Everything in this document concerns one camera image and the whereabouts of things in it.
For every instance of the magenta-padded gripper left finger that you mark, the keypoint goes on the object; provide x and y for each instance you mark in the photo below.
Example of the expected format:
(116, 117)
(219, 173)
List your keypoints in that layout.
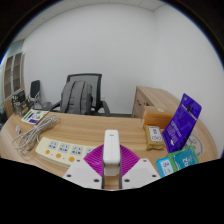
(81, 173)

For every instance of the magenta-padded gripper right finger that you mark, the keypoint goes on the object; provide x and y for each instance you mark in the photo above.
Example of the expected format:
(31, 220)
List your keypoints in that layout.
(141, 172)

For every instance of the white charger block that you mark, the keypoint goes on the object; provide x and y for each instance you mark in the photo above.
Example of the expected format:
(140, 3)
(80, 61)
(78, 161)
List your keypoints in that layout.
(111, 150)

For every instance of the cream power strip orange buttons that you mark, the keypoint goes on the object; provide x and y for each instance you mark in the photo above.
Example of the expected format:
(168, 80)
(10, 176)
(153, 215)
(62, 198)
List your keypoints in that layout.
(60, 150)

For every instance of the green cloth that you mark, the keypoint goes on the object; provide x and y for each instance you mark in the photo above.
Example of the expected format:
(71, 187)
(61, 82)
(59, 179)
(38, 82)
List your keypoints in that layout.
(170, 156)

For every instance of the teal flat packet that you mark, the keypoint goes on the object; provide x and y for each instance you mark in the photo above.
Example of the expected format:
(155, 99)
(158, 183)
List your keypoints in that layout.
(185, 160)

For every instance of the brown cardboard box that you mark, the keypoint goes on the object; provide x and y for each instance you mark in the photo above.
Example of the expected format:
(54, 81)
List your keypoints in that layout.
(156, 116)

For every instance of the purple standing pouch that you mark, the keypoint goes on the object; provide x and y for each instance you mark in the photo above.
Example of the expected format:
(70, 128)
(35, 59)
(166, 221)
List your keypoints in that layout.
(181, 123)

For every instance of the white green purple printed sheet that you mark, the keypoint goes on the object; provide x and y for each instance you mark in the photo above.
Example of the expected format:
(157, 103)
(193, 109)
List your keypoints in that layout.
(33, 116)

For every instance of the grey backpack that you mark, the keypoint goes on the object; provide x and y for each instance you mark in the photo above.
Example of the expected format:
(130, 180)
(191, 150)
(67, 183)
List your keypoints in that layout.
(76, 98)

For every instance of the wooden side cabinet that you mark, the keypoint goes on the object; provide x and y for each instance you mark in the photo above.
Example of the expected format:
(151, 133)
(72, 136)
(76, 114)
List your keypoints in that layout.
(153, 96)

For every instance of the black mesh office chair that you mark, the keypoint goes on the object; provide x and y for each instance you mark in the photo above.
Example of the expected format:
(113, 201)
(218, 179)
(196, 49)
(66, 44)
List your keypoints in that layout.
(96, 86)

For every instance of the stack of cardboard boxes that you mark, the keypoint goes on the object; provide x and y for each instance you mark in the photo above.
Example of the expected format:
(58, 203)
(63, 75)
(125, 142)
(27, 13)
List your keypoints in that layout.
(19, 101)

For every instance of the black visitor chair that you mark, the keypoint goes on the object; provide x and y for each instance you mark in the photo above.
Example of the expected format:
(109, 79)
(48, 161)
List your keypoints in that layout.
(34, 88)

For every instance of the wooden cabinet with glass doors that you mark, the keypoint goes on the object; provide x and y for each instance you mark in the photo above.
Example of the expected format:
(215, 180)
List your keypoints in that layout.
(12, 75)

